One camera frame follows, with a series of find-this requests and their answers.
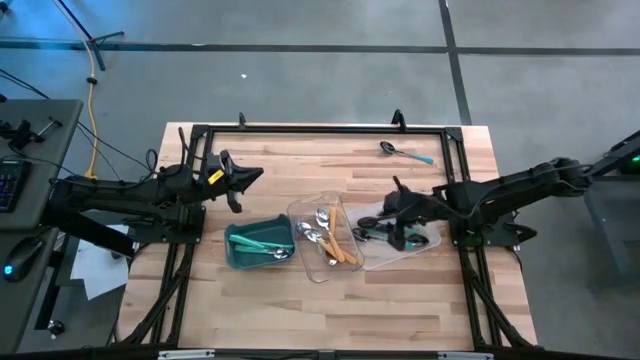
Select black aluminium table frame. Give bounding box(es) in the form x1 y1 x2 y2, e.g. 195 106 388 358
117 122 540 351

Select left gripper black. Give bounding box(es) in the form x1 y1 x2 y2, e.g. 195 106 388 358
202 148 265 214

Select black floor cable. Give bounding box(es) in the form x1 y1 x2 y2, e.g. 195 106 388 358
74 119 160 176
0 67 50 100

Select frosted white plastic bin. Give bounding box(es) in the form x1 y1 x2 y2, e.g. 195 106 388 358
344 199 444 272

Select white paper sheets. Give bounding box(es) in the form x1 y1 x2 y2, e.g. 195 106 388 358
69 223 132 301

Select black keyboard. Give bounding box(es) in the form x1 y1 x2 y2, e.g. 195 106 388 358
0 159 31 215

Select silver bracket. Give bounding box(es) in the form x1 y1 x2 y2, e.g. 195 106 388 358
437 351 495 360
157 349 216 360

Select dark grey cart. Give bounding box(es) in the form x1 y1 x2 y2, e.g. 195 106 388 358
582 128 640 292

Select black floor beam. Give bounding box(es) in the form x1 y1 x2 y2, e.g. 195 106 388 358
38 198 140 259

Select black tripod stand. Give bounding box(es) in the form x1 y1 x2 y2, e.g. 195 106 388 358
49 0 126 72

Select yellow extension cable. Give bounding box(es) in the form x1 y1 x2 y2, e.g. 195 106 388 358
82 39 101 180

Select dark grey side table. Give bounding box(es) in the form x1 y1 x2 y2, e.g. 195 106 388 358
0 227 64 354

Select black desk clamp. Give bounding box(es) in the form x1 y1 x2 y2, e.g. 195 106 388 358
0 116 65 151

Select teal plastic bin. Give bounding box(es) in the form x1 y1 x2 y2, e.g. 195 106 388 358
223 213 297 271

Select teal handled spoon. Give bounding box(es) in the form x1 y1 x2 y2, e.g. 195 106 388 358
228 233 295 251

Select clear plastic bin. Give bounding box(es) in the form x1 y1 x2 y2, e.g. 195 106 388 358
286 189 366 285

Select black front crossbar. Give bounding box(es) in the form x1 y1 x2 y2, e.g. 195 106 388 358
0 343 640 360

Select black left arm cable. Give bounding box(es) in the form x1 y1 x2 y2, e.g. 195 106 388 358
177 126 206 164

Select black computer mouse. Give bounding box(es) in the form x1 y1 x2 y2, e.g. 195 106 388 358
2 236 47 284

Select grey desk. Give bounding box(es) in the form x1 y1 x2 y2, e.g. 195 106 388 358
0 98 85 231

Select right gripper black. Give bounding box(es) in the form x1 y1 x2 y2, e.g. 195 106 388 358
383 174 445 253

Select teal-handled black spoon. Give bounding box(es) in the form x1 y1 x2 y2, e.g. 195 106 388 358
399 232 431 250
379 140 435 166
356 213 397 230
351 227 397 243

